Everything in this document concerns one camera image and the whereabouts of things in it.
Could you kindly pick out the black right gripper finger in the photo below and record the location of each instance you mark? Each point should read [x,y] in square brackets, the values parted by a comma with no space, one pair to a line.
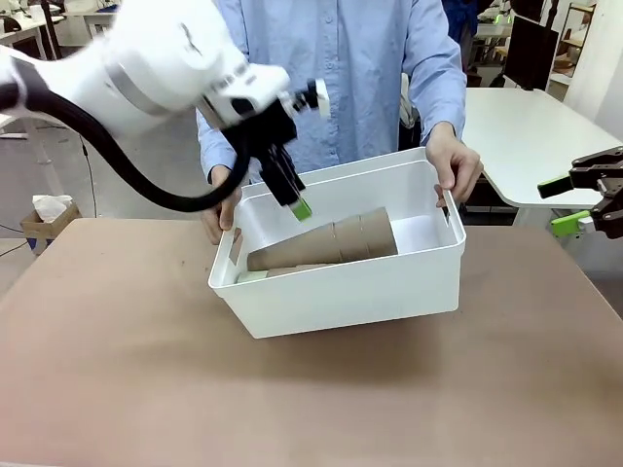
[569,225]
[555,187]

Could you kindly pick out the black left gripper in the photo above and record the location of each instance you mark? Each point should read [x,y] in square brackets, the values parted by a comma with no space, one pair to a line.
[263,129]

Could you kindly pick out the mint green tall cup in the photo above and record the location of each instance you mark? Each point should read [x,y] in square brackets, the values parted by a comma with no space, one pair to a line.
[250,276]

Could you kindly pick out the white plastic basket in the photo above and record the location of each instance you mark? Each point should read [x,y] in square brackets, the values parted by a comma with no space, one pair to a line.
[350,301]

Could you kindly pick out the person's left forearm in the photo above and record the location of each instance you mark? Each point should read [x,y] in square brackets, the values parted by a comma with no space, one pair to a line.
[438,97]

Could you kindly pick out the person's right forearm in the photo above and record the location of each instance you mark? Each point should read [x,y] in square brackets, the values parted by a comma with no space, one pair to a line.
[209,146]

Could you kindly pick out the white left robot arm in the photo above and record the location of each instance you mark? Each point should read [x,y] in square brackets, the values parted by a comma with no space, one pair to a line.
[160,58]

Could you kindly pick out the person's right hand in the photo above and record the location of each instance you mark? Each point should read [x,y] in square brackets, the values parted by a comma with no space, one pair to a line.
[214,224]

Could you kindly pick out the person's left hand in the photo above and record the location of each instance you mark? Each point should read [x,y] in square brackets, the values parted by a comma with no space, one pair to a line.
[457,165]

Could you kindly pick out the white side table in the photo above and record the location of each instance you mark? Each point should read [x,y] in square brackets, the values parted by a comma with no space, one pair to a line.
[525,136]

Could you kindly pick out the black monitor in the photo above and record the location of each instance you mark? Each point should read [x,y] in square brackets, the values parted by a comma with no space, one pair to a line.
[530,53]

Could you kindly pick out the person in blue shirt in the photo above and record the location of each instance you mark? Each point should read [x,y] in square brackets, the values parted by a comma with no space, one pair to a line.
[350,73]

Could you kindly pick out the wooden shelf unit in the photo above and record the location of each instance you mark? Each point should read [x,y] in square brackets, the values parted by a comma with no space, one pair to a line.
[572,44]

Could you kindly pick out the blue jacket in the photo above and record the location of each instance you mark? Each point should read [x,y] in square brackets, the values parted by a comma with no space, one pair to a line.
[462,19]

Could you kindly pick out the crumpled white paper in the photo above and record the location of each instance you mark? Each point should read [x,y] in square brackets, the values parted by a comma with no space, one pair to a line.
[51,206]

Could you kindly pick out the white desk with legs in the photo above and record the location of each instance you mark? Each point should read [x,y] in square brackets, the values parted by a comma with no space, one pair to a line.
[46,155]

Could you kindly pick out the cardboard box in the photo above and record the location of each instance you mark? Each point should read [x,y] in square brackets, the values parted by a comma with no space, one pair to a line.
[44,228]

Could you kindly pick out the grey metal workbench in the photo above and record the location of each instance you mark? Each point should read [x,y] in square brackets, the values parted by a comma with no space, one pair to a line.
[87,29]

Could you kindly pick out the black stand pole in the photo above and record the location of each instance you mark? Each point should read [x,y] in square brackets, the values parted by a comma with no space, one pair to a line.
[50,29]

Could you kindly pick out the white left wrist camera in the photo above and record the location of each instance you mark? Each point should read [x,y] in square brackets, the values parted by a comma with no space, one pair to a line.
[318,97]

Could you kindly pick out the white desk with black frame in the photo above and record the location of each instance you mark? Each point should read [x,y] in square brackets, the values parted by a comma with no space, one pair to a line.
[19,34]

